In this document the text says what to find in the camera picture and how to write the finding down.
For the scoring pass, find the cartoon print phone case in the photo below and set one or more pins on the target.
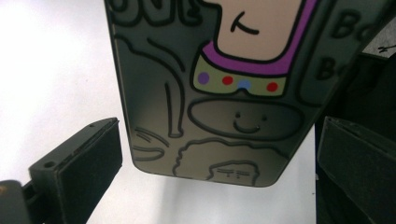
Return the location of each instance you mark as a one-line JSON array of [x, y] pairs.
[[218, 109]]

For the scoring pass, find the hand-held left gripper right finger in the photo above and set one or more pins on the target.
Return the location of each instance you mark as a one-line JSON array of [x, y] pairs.
[[358, 168]]

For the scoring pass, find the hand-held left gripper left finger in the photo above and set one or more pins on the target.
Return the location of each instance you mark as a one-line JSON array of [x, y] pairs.
[[84, 174]]

